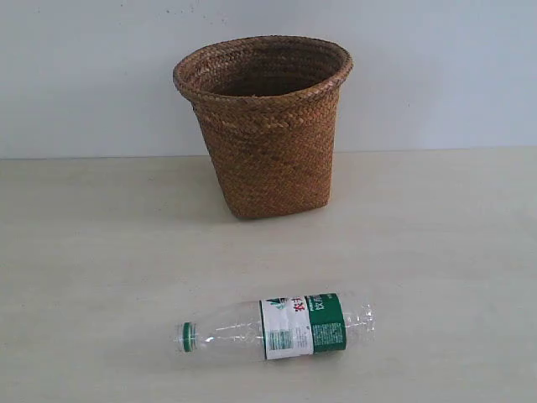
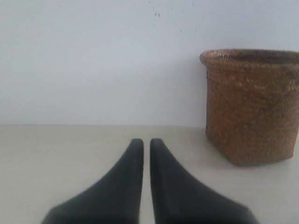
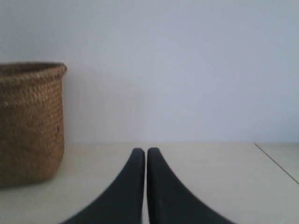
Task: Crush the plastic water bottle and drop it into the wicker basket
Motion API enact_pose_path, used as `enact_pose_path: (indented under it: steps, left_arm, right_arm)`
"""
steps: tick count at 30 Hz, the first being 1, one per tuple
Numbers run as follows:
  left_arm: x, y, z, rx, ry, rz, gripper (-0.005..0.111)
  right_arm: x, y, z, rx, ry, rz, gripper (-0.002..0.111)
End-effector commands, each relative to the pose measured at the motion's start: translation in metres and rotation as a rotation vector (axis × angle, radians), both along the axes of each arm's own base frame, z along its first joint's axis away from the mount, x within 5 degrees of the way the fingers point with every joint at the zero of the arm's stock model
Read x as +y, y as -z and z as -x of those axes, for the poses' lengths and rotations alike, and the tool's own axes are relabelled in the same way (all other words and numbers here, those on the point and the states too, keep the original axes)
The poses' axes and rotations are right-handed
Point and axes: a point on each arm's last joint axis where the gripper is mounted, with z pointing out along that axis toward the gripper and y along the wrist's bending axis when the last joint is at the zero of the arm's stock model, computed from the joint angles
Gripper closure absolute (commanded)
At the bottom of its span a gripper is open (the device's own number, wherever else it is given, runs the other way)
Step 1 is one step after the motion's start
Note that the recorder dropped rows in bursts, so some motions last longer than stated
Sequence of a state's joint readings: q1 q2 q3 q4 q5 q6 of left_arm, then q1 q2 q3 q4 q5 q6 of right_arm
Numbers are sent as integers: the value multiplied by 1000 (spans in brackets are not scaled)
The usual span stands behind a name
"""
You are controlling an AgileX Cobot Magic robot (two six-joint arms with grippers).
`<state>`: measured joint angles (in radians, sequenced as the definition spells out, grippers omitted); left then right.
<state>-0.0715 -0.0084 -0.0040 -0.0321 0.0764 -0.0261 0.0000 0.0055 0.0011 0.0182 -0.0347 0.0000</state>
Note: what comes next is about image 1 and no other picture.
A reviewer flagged clear plastic bottle green label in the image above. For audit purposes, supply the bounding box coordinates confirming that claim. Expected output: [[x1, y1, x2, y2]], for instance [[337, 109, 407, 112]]
[[175, 292, 374, 364]]

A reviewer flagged brown woven wicker basket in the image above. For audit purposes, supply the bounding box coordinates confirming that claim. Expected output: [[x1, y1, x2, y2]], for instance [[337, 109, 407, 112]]
[[173, 35, 353, 219]]

